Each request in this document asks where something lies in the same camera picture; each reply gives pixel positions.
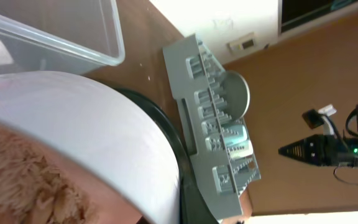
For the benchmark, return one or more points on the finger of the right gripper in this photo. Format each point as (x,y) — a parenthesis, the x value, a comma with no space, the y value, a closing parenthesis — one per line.
(307,150)

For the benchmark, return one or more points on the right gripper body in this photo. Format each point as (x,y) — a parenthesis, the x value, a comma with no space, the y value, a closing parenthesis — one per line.
(331,151)

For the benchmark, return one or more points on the white cup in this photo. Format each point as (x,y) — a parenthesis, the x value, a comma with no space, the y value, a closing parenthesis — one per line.
(241,150)

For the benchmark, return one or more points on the blue cup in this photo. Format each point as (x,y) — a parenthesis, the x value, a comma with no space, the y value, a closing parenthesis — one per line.
(235,134)

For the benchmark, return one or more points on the pink bowl with food scraps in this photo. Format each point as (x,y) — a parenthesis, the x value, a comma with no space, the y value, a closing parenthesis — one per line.
(102,140)

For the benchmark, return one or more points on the grey plate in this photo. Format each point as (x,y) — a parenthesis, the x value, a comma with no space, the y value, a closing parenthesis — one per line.
(237,94)

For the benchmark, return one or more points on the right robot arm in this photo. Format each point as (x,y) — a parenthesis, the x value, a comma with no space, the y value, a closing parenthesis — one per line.
(351,142)

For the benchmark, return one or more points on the grey dishwasher rack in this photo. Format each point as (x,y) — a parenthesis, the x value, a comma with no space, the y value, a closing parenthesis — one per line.
(195,77)

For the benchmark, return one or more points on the round black serving tray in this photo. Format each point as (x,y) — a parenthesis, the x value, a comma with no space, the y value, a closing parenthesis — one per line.
(193,208)

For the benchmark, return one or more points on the clear plastic bin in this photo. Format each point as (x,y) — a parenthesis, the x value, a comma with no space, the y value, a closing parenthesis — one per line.
(73,36)

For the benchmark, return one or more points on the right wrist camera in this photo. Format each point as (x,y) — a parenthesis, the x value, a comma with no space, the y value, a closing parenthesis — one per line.
(316,118)

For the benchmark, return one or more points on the white wall outlet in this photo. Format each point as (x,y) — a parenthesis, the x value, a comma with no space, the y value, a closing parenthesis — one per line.
(243,43)

